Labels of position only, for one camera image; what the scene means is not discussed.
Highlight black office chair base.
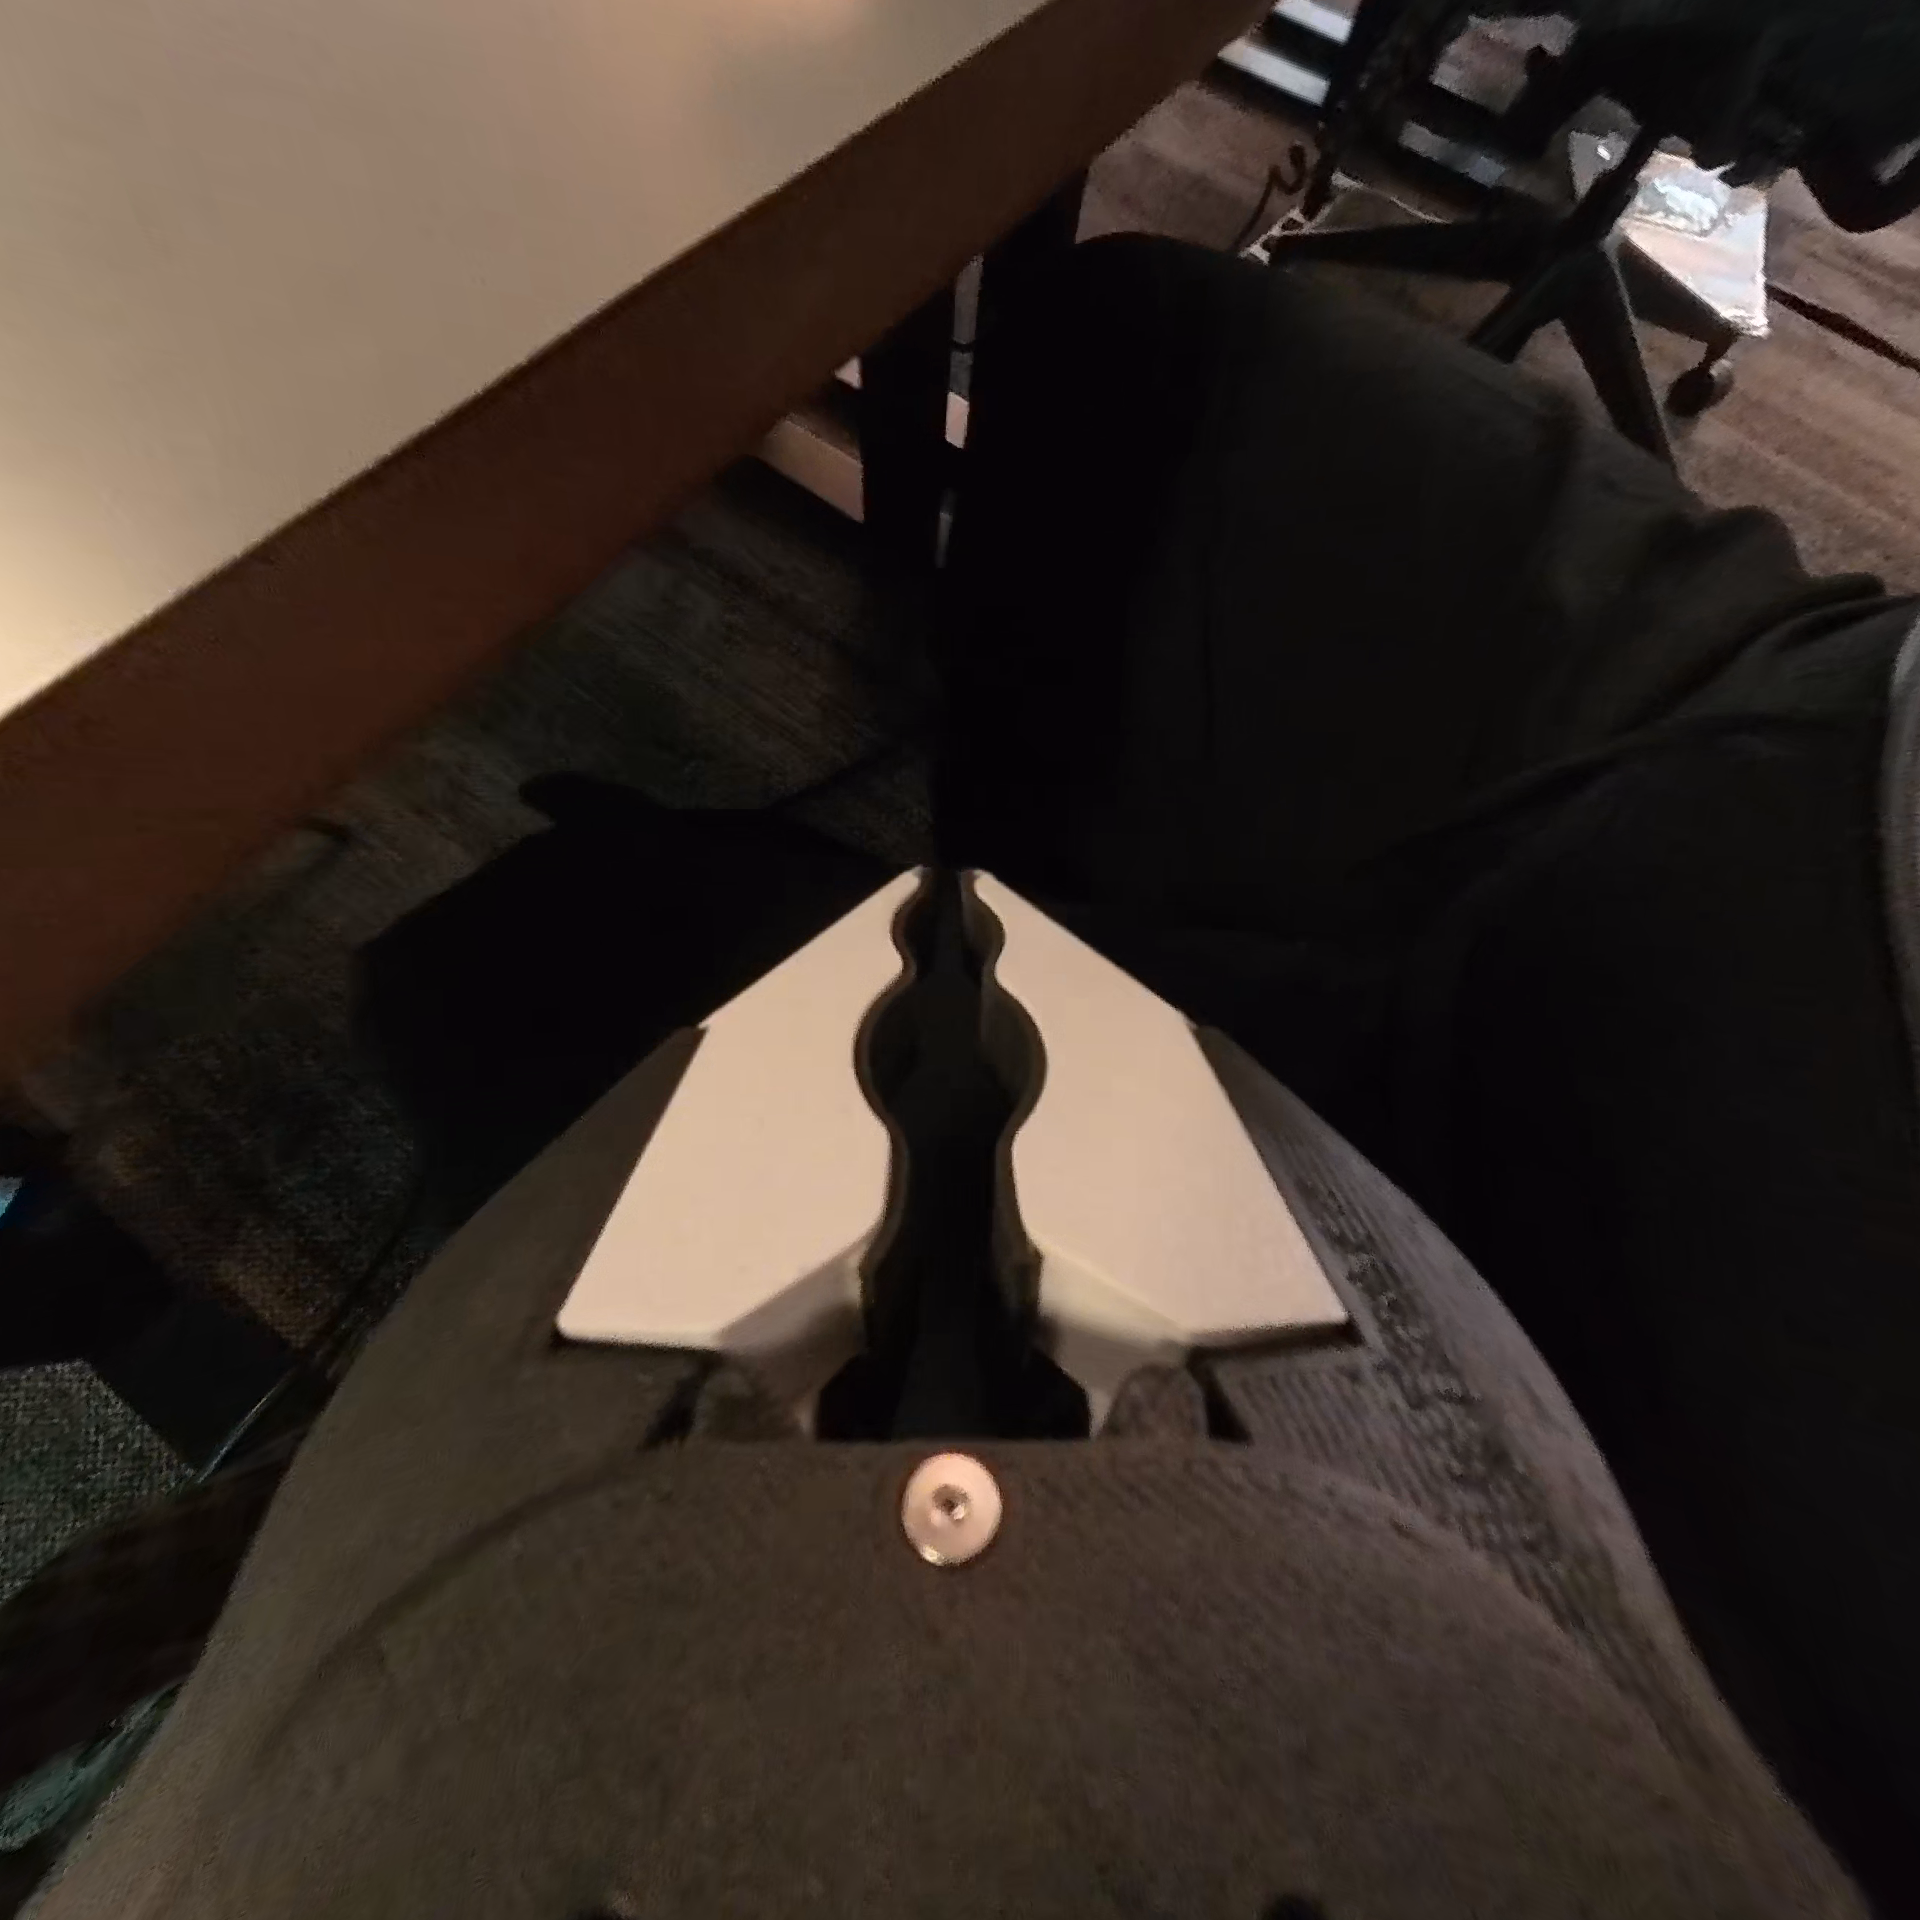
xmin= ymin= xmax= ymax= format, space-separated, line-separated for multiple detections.
xmin=1272 ymin=0 xmax=1920 ymax=472

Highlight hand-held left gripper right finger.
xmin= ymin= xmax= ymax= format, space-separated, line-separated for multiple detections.
xmin=959 ymin=863 xmax=1350 ymax=1429

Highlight black table leg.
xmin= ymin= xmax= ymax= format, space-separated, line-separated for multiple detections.
xmin=852 ymin=164 xmax=1091 ymax=580

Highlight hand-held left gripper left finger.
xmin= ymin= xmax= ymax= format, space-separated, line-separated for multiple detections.
xmin=554 ymin=863 xmax=948 ymax=1401

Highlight person's dark trousers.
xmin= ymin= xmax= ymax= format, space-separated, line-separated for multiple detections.
xmin=922 ymin=230 xmax=1920 ymax=1920

